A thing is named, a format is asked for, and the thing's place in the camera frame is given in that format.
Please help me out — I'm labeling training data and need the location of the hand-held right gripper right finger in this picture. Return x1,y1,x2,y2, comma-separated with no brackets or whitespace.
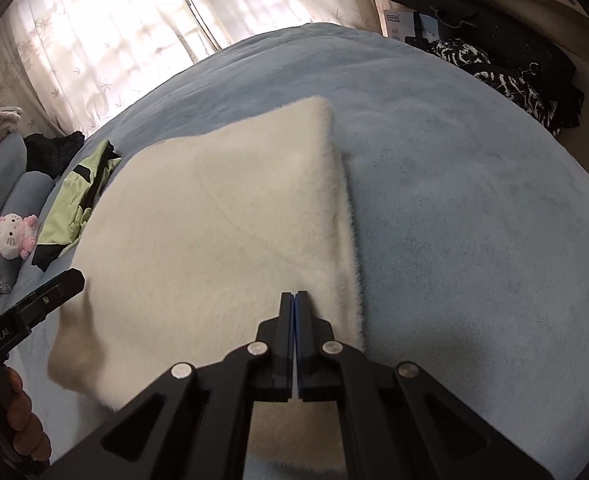
294,290,555,480

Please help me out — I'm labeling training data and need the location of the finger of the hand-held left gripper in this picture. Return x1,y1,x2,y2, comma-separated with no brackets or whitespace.
14,268,86,333

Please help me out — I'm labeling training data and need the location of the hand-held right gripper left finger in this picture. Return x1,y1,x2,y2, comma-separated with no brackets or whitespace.
49,291,295,480

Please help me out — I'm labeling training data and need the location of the cream fuzzy sweater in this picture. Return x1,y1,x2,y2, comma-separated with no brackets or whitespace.
47,96,366,461

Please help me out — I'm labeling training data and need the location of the person's left hand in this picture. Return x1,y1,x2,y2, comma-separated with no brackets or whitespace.
3,366,52,467

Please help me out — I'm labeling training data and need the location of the white and pink plush cat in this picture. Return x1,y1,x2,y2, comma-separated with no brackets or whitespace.
0,213,39,261

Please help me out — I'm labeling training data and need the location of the light green black-trimmed jacket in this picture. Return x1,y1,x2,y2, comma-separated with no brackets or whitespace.
30,139,123,272

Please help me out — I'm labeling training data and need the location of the black fuzzy cloth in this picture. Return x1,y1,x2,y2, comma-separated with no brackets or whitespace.
23,131,86,179

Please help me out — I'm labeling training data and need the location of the light blue fleece blanket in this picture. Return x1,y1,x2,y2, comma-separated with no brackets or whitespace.
0,22,589,480

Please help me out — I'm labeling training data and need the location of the white sheer patterned curtain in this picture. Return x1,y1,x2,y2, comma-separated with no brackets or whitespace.
0,0,382,138

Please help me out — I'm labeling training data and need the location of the black and white patterned garment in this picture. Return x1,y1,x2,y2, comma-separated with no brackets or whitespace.
427,39,560,133

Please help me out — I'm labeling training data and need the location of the white cardboard box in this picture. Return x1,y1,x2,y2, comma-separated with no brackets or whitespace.
383,7,440,46

